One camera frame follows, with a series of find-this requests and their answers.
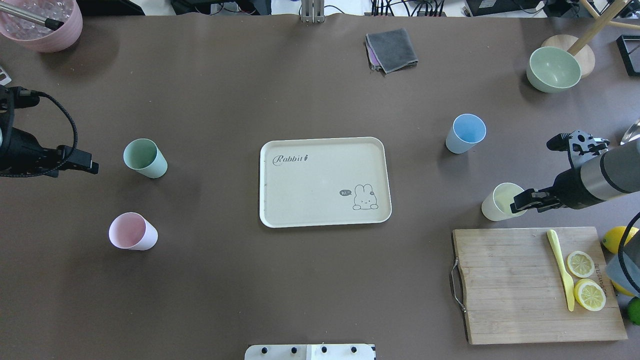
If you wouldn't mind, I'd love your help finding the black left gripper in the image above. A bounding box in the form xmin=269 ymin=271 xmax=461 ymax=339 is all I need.
xmin=0 ymin=129 xmax=99 ymax=178

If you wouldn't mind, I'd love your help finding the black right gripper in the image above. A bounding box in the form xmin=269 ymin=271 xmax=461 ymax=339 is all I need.
xmin=510 ymin=130 xmax=610 ymax=214

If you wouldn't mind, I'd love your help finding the cream yellow cup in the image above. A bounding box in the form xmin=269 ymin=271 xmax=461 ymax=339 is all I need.
xmin=481 ymin=182 xmax=527 ymax=222

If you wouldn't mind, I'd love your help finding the green cup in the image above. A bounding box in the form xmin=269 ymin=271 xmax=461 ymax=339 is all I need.
xmin=123 ymin=138 xmax=168 ymax=179

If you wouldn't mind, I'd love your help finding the pink cup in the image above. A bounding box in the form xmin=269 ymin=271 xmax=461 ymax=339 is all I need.
xmin=109 ymin=212 xmax=159 ymax=251

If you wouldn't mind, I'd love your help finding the blue cup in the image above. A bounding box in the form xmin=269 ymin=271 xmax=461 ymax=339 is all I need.
xmin=445 ymin=113 xmax=487 ymax=154

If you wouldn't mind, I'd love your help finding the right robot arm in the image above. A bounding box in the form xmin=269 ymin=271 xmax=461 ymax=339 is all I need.
xmin=510 ymin=130 xmax=640 ymax=214

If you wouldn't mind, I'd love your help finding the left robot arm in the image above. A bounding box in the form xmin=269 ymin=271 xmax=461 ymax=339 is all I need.
xmin=0 ymin=85 xmax=99 ymax=178

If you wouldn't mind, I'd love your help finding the cream rabbit tray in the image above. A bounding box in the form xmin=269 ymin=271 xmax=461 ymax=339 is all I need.
xmin=259 ymin=136 xmax=393 ymax=228

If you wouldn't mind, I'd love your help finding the yellow plastic knife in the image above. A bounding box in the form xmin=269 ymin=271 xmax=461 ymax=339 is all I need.
xmin=546 ymin=228 xmax=576 ymax=312

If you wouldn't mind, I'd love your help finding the lemon slice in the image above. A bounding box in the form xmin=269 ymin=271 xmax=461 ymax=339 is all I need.
xmin=573 ymin=278 xmax=607 ymax=312
xmin=566 ymin=250 xmax=595 ymax=279

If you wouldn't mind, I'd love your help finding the whole lemon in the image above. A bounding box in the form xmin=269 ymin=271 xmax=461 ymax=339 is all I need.
xmin=601 ymin=226 xmax=639 ymax=255
xmin=611 ymin=280 xmax=637 ymax=297

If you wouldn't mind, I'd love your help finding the wooden cutting board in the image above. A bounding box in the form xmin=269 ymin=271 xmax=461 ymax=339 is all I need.
xmin=452 ymin=227 xmax=627 ymax=346

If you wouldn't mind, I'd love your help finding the metal scoop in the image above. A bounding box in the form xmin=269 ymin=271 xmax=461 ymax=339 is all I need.
xmin=619 ymin=120 xmax=640 ymax=145

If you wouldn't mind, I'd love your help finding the pink bowl with ice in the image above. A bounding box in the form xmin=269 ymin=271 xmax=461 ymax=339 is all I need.
xmin=1 ymin=0 xmax=83 ymax=53

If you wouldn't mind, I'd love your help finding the green bowl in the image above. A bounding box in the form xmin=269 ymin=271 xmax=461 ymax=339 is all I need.
xmin=526 ymin=47 xmax=582 ymax=94

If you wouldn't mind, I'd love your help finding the green lime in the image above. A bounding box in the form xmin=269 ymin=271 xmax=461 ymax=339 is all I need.
xmin=626 ymin=297 xmax=640 ymax=326

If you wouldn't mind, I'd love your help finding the wooden stand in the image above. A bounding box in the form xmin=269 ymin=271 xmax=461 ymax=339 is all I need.
xmin=541 ymin=0 xmax=639 ymax=79

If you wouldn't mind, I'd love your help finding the metal tube tool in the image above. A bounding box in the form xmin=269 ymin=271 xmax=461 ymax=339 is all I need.
xmin=0 ymin=1 xmax=65 ymax=31

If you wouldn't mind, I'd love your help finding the grey folded cloth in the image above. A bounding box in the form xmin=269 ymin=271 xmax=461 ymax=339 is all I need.
xmin=365 ymin=28 xmax=419 ymax=75

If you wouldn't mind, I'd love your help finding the aluminium frame post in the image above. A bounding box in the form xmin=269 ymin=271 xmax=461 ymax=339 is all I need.
xmin=300 ymin=0 xmax=325 ymax=24

